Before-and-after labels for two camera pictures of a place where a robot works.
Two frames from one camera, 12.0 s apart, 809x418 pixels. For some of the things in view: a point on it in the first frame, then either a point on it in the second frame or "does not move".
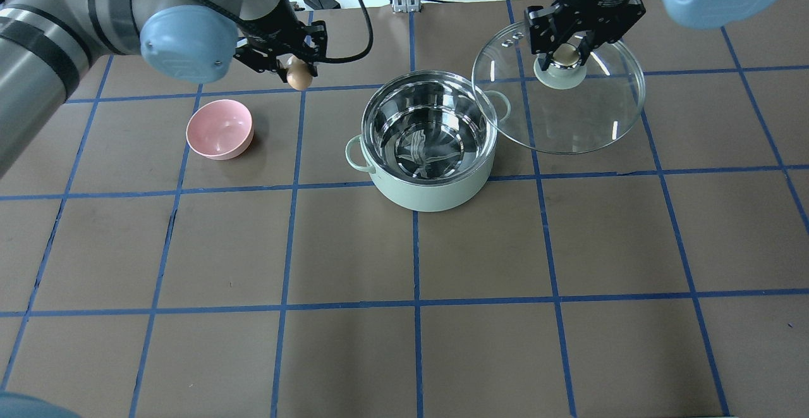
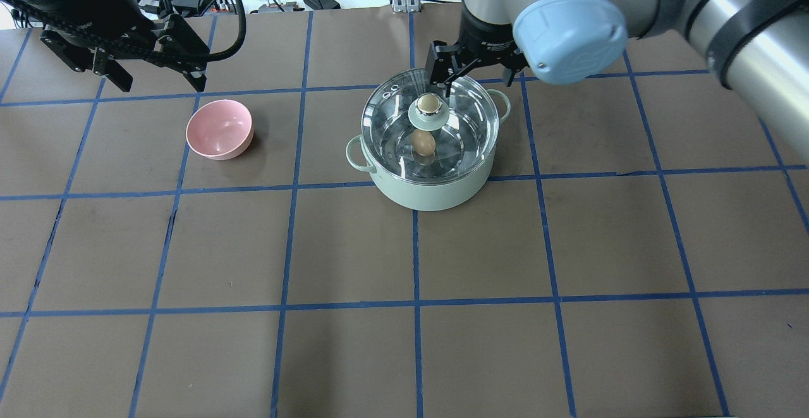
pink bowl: (220, 129) does not move
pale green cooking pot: (428, 140) does not move
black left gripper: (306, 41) → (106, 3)
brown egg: (299, 75) → (424, 142)
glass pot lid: (566, 109) → (413, 133)
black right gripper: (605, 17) → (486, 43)
